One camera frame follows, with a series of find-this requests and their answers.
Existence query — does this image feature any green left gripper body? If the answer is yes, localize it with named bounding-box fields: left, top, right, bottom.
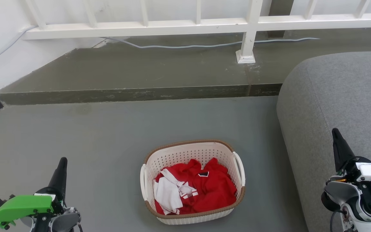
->
left=0, top=187, right=67, bottom=230

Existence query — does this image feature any grey fabric sofa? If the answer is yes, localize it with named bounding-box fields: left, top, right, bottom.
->
left=276, top=52, right=371, bottom=232

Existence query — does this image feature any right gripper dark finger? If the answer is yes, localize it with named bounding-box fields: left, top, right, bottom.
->
left=332, top=128, right=356, bottom=172

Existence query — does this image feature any white garment with red trim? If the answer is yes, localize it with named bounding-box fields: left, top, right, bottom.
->
left=153, top=169, right=198, bottom=215

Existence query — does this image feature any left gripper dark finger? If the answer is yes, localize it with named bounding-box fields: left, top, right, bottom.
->
left=48, top=157, right=68, bottom=202

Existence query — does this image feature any white metal railing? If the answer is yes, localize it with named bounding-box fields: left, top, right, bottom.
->
left=21, top=0, right=371, bottom=64

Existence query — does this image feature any thin white cable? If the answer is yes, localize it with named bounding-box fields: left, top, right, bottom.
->
left=0, top=26, right=319, bottom=67

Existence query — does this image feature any white perforated laundry basket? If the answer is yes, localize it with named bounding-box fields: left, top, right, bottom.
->
left=140, top=139, right=246, bottom=225

